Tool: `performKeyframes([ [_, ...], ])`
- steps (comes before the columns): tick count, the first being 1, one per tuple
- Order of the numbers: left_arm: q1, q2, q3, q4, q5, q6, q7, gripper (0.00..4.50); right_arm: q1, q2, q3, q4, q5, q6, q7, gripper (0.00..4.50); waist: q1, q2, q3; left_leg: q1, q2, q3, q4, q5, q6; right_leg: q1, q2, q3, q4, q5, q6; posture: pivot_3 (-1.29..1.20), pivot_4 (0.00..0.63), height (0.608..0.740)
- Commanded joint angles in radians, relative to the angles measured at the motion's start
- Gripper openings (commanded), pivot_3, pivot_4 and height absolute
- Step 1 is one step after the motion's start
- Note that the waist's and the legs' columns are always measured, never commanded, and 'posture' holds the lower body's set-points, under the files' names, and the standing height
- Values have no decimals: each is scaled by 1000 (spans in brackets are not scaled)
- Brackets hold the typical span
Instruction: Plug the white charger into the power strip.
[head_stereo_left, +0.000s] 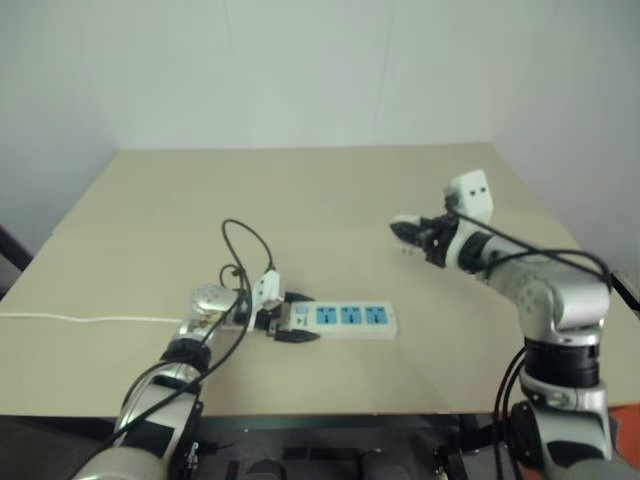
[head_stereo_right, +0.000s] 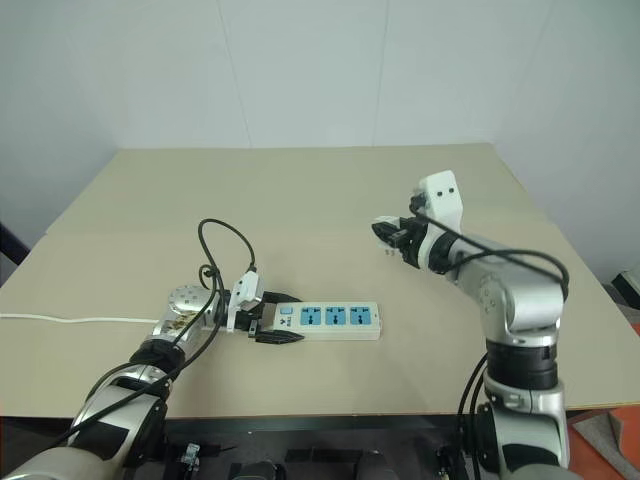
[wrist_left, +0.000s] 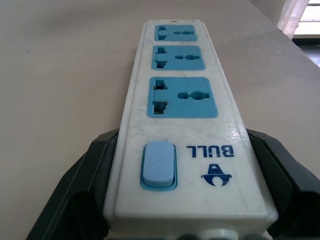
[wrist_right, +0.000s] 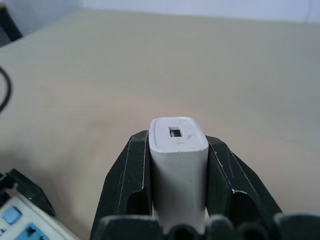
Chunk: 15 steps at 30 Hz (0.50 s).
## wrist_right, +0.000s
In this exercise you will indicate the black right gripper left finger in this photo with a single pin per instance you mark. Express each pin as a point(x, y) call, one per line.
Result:
point(125, 175)

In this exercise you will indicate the white usb charger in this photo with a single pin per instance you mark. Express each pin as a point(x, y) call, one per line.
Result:
point(178, 172)

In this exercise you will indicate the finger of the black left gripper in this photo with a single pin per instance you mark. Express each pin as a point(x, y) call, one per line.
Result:
point(27, 187)

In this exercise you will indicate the dark black object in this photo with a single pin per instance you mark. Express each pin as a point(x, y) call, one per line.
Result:
point(8, 25)

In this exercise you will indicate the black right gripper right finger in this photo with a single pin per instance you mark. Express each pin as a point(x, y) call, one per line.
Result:
point(230, 175)

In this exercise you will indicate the white and blue power strip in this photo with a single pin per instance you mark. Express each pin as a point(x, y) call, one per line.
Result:
point(22, 222)

